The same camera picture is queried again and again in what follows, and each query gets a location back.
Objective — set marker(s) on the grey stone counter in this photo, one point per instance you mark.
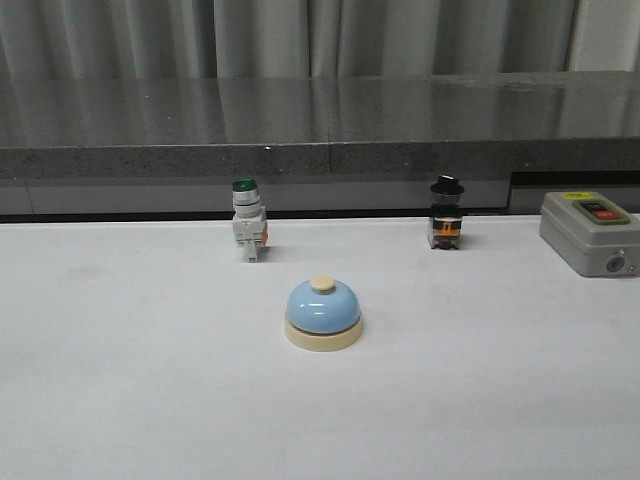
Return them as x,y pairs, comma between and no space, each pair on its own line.
347,146

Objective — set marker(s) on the grey curtain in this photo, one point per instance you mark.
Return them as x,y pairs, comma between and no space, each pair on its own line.
272,39

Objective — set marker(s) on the black selector switch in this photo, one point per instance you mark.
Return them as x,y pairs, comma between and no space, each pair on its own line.
445,222

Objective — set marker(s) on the grey pushbutton switch box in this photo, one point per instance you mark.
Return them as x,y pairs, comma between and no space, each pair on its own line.
595,236

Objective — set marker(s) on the green pushbutton switch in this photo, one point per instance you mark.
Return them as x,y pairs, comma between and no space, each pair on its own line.
249,223

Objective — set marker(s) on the blue and cream call bell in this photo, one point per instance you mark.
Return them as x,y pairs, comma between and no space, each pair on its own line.
323,314

